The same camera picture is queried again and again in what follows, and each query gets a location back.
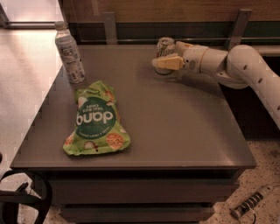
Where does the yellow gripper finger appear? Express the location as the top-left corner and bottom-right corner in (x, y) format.
(151, 56), (185, 70)
(175, 41), (192, 53)

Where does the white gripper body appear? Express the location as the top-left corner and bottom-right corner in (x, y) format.
(183, 44), (208, 74)

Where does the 7up soda can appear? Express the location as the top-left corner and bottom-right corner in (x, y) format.
(155, 37), (175, 75)

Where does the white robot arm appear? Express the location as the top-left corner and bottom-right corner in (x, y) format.
(152, 41), (280, 129)

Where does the green dang chips bag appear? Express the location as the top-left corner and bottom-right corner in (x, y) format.
(63, 80), (130, 156)

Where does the clear plastic water bottle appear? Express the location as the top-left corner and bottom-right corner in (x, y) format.
(54, 21), (85, 83)

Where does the lower grey drawer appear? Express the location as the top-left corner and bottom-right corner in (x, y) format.
(60, 204), (214, 224)

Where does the grey drawer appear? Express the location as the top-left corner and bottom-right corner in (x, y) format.
(60, 204), (214, 224)
(50, 179), (239, 204)

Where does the grey power strip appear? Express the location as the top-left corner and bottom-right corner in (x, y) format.
(230, 185), (274, 220)

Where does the upper grey drawer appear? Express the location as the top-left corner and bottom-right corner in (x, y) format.
(50, 179), (239, 204)

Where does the right metal bracket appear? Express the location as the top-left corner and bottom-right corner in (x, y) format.
(225, 9), (252, 51)

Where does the metal bracket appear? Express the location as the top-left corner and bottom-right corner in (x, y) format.
(225, 9), (252, 51)
(102, 12), (118, 45)

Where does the left metal bracket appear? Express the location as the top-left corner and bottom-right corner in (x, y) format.
(102, 12), (118, 45)

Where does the black chair frame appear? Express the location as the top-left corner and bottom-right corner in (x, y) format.
(0, 170), (53, 224)

